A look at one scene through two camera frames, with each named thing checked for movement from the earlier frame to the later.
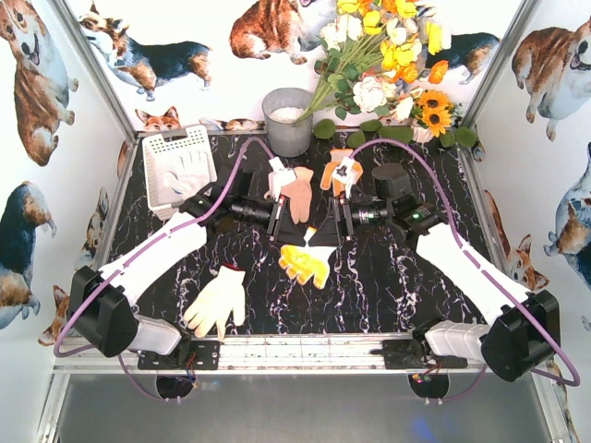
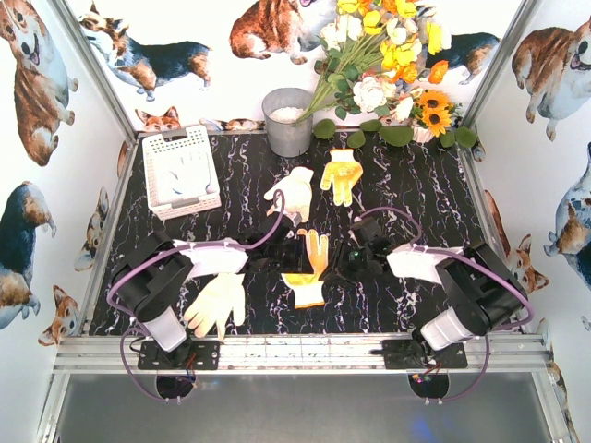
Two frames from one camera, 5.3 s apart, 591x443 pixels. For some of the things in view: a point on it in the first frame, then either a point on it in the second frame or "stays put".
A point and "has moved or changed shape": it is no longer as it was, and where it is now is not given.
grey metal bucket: [282, 108] stays put
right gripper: [344, 217] → [344, 262]
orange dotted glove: [327, 178] stays put
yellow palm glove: [302, 261] has moved or changed shape
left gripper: [275, 217] → [293, 255]
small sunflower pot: [433, 113] stays put
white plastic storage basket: [176, 169] stays put
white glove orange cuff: [190, 173] stays put
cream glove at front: [223, 294] stays put
